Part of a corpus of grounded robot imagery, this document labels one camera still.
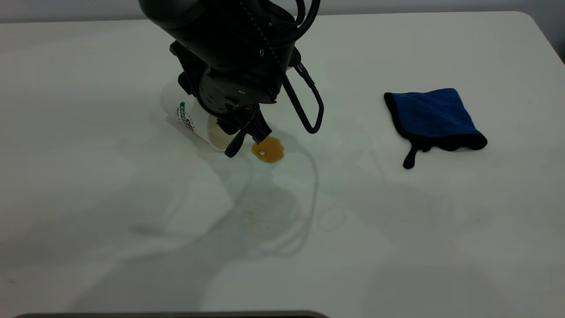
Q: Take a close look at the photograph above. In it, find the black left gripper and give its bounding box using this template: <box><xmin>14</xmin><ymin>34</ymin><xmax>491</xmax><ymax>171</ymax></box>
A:
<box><xmin>194</xmin><ymin>53</ymin><xmax>295</xmax><ymax>158</ymax></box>

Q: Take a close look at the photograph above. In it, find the white paper coffee cup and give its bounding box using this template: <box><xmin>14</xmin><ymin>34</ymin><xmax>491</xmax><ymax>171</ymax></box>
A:
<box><xmin>160</xmin><ymin>79</ymin><xmax>237</xmax><ymax>152</ymax></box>

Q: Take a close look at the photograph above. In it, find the blue cloth with black trim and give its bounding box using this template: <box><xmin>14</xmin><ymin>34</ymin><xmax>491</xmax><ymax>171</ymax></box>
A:
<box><xmin>384</xmin><ymin>88</ymin><xmax>488</xmax><ymax>170</ymax></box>

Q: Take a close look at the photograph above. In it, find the brown coffee spill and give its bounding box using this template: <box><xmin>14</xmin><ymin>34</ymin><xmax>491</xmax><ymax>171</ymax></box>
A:
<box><xmin>251</xmin><ymin>136</ymin><xmax>285</xmax><ymax>164</ymax></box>

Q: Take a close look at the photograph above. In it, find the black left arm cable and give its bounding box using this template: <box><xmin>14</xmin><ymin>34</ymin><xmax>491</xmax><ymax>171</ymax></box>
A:
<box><xmin>241</xmin><ymin>0</ymin><xmax>325</xmax><ymax>134</ymax></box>

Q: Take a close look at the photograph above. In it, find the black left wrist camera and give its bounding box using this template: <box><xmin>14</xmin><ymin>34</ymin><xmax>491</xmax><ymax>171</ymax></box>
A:
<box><xmin>170</xmin><ymin>41</ymin><xmax>209</xmax><ymax>96</ymax></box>

